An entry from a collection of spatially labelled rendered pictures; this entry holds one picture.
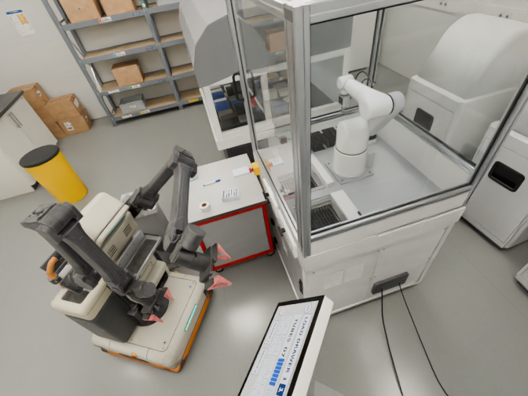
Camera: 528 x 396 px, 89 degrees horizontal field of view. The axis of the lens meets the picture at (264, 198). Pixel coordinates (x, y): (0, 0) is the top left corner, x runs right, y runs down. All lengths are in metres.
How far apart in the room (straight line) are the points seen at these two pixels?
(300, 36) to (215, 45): 1.39
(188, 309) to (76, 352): 1.01
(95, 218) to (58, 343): 1.75
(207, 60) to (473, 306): 2.59
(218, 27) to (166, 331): 2.05
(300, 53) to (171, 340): 1.86
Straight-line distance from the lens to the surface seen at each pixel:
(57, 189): 4.01
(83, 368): 2.72
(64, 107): 5.73
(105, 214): 1.36
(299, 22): 0.77
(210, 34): 2.10
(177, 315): 2.17
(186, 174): 1.10
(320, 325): 1.00
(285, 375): 0.99
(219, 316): 2.38
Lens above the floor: 2.13
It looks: 44 degrees down
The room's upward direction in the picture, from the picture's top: 10 degrees counter-clockwise
